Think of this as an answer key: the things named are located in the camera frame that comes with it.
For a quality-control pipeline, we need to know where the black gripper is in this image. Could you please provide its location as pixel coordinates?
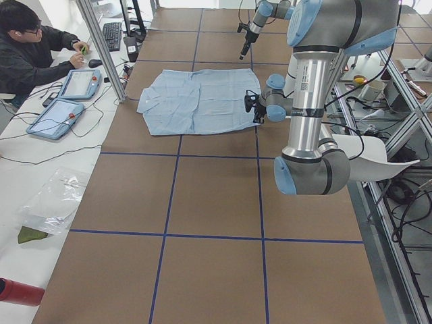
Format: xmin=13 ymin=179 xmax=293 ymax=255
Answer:
xmin=252 ymin=103 xmax=267 ymax=124
xmin=239 ymin=31 xmax=257 ymax=60

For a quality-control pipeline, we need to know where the light blue button-up shirt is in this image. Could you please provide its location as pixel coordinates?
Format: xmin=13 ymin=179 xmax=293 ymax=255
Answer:
xmin=137 ymin=68 xmax=261 ymax=136

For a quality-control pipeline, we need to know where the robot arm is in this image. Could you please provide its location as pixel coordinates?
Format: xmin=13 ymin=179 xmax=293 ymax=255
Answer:
xmin=237 ymin=1 xmax=294 ymax=60
xmin=246 ymin=1 xmax=399 ymax=195

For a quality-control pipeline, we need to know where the white plastic chair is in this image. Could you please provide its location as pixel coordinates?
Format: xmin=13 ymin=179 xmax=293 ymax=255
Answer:
xmin=333 ymin=134 xmax=419 ymax=182

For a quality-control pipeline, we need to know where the black keyboard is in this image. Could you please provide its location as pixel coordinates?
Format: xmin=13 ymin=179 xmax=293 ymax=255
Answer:
xmin=102 ymin=22 xmax=122 ymax=52

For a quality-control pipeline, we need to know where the black computer mouse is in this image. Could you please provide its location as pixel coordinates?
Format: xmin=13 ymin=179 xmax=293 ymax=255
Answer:
xmin=88 ymin=59 xmax=103 ymax=68

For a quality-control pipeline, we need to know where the far blue teach pendant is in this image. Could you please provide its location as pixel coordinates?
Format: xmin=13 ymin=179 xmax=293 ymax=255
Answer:
xmin=58 ymin=69 xmax=101 ymax=100

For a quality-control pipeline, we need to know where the blue teach pendant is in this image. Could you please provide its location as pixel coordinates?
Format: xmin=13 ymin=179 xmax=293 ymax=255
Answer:
xmin=58 ymin=69 xmax=101 ymax=100
xmin=26 ymin=99 xmax=84 ymax=140

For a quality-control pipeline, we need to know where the near blue teach pendant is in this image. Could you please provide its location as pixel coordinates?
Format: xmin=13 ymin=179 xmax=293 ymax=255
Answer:
xmin=26 ymin=99 xmax=84 ymax=140

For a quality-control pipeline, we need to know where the seated person in black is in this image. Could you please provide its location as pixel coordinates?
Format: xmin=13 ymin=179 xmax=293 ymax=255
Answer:
xmin=1 ymin=1 xmax=90 ymax=108

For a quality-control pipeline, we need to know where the clear plastic bag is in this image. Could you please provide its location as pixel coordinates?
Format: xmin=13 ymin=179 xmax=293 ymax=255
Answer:
xmin=18 ymin=167 xmax=90 ymax=235

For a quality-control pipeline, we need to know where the green cloth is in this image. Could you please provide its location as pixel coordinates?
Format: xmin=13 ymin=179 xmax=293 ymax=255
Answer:
xmin=18 ymin=226 xmax=48 ymax=244

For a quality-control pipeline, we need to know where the red cylinder bottle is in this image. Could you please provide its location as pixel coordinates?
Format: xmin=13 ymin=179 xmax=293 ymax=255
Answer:
xmin=1 ymin=278 xmax=45 ymax=306

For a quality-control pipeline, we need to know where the aluminium frame post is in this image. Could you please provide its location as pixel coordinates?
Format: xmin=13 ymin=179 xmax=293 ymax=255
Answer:
xmin=76 ymin=0 xmax=126 ymax=103

